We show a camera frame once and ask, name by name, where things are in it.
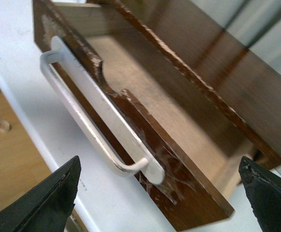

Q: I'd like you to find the white drawer handle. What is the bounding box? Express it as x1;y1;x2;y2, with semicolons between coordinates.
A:
40;36;165;185

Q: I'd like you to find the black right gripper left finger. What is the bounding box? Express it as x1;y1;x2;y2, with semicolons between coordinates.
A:
0;156;81;232

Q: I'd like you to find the dark wooden drawer cabinet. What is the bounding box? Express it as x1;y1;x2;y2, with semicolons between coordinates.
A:
103;0;281;169

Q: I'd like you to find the wooden drawer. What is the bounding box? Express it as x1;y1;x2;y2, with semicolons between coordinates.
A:
32;0;261;229

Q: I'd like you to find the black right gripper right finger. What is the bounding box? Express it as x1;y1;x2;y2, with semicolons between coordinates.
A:
239;156;281;232

